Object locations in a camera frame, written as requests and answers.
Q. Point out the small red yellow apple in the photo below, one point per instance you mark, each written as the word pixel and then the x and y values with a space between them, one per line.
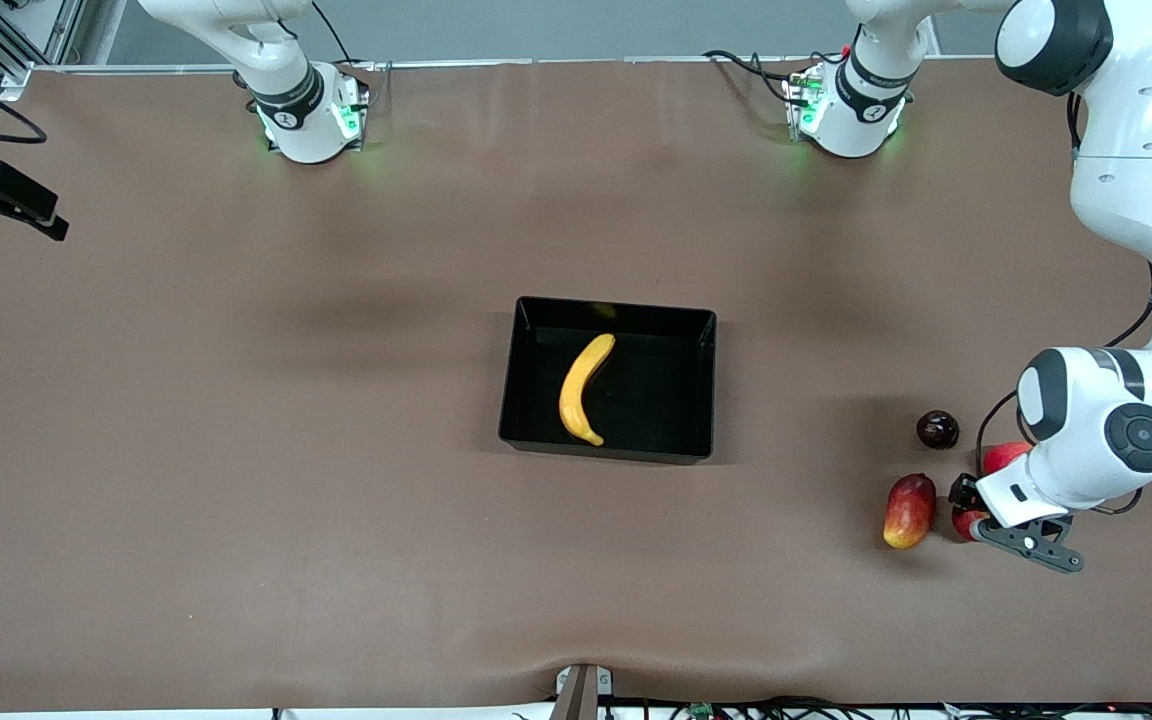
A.
pixel 966 526

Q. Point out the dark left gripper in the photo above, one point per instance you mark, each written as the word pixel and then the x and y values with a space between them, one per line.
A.
pixel 963 494

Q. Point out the yellow banana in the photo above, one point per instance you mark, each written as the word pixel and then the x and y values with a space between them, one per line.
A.
pixel 576 395

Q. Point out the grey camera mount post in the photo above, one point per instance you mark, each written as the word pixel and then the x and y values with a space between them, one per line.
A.
pixel 581 695

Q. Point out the dark purple plum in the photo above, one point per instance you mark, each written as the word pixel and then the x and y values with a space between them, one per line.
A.
pixel 937 430

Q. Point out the small green circuit board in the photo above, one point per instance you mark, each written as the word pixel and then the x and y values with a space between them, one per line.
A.
pixel 702 711

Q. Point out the black plastic box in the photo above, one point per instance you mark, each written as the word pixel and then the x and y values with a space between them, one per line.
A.
pixel 656 425

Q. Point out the red yellow mango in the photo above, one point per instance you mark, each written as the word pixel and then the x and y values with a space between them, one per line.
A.
pixel 909 512

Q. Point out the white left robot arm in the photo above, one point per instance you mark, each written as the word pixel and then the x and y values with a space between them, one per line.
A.
pixel 1136 200

